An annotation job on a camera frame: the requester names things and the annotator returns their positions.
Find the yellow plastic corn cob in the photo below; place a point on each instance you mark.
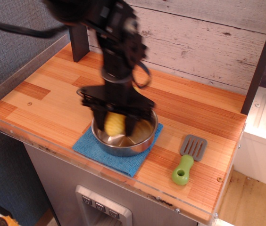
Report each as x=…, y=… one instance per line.
x=114, y=124

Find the white toy sink unit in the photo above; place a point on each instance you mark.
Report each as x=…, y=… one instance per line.
x=263, y=127

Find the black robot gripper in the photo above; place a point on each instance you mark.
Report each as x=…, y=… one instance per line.
x=117, y=98

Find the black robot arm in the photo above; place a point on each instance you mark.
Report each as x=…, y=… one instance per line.
x=116, y=30

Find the dark wooden post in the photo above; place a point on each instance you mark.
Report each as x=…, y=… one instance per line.
x=79, y=41
x=255, y=82

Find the dark left wooden post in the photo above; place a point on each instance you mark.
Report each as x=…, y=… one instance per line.
x=79, y=41

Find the stainless steel pot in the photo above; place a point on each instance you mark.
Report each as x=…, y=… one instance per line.
x=126, y=146

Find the dark right wooden post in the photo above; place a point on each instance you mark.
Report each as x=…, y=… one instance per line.
x=255, y=82

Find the grey toy fridge dispenser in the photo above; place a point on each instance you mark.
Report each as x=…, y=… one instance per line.
x=98, y=210

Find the blue knitted cloth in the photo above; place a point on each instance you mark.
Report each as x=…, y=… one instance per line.
x=89, y=146

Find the grey spatula green handle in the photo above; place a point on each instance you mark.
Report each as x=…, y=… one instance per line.
x=192, y=150

